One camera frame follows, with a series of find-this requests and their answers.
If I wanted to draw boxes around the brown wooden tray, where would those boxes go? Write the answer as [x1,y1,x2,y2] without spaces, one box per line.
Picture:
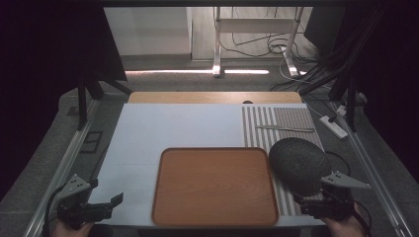
[151,146,280,228]

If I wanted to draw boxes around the grey striped placemat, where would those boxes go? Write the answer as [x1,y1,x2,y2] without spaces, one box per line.
[241,105,326,217]

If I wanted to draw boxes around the black metal stand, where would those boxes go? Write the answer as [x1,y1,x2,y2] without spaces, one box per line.
[297,6,389,132]
[76,70,133,131]

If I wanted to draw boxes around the metal table knife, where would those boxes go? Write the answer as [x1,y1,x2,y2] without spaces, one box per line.
[254,124,316,133]

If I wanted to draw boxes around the person's right hand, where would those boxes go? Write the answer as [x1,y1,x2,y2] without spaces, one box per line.
[319,202,368,237]

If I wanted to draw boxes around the black rectangular frame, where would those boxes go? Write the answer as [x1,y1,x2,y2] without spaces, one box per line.
[79,130,104,154]

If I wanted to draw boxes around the light wooden board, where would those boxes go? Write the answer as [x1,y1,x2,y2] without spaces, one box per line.
[126,91,303,106]

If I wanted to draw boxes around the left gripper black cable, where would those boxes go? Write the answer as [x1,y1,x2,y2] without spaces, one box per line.
[42,183,68,237]

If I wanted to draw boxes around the black floor cables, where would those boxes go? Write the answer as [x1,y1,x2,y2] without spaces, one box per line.
[219,6,347,93]

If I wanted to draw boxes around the aluminium rail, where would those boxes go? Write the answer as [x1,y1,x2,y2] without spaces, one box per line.
[329,100,415,237]
[22,98,102,237]

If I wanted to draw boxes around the white cabinet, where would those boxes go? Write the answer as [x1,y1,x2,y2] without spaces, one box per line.
[103,6,194,57]

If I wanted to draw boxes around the white metal stand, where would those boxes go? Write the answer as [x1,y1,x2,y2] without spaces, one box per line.
[211,6,305,79]

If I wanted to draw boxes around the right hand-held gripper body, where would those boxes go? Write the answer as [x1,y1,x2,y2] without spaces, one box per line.
[308,171,373,220]

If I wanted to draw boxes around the person's left hand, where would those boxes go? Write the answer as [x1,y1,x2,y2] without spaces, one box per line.
[51,219,96,237]

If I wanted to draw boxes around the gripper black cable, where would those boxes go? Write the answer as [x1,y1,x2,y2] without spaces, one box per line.
[42,183,68,237]
[324,150,374,237]

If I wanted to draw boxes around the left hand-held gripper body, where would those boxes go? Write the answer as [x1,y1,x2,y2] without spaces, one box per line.
[56,174,113,230]

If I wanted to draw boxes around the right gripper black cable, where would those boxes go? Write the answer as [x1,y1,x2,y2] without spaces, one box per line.
[324,150,374,237]

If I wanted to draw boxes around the white power strip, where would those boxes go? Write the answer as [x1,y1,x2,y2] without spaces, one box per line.
[318,115,350,139]

